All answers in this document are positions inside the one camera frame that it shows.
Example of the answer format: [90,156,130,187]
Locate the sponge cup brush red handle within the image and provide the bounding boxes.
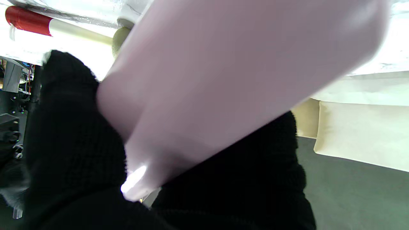
[5,5,135,59]

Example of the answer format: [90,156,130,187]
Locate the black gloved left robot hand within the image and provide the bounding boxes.
[24,50,317,230]

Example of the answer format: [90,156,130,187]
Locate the grey robot stand with cameras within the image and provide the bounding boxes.
[0,56,43,160]

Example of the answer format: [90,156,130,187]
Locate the cream fabric sofa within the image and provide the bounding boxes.
[291,70,409,173]

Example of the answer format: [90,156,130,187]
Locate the pink thermos bottle body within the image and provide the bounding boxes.
[96,0,392,202]

